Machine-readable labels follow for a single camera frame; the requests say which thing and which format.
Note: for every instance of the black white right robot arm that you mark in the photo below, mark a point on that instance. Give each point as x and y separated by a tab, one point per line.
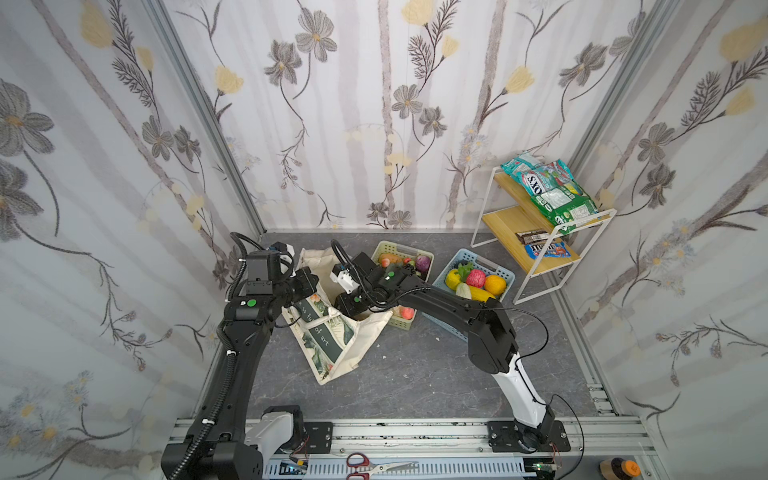
491	339

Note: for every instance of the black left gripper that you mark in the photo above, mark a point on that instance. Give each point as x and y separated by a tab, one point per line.
305	285

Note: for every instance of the light blue plastic basket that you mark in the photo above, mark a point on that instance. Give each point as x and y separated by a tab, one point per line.
464	261

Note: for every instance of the white metal wooden shelf rack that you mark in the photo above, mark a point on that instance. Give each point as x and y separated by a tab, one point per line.
501	225

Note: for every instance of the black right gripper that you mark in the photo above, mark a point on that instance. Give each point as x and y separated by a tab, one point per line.
349	303

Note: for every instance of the light green plastic basket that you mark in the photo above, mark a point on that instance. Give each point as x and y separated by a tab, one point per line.
395	254

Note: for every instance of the red handled scissors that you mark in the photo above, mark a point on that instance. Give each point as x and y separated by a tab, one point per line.
361	467

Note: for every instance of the purple toy cabbage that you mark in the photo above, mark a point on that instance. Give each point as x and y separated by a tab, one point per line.
423	263

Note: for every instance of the brown candy bag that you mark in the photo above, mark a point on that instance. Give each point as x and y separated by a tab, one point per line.
531	237

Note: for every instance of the pink red toy strawberry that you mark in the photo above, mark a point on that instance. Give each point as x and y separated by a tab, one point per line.
476	278

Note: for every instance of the green snack bag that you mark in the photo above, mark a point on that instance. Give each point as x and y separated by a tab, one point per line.
552	189

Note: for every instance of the cream canvas grocery bag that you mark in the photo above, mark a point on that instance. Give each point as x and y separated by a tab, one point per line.
332	342

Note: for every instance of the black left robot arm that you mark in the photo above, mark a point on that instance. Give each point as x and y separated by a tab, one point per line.
215	445

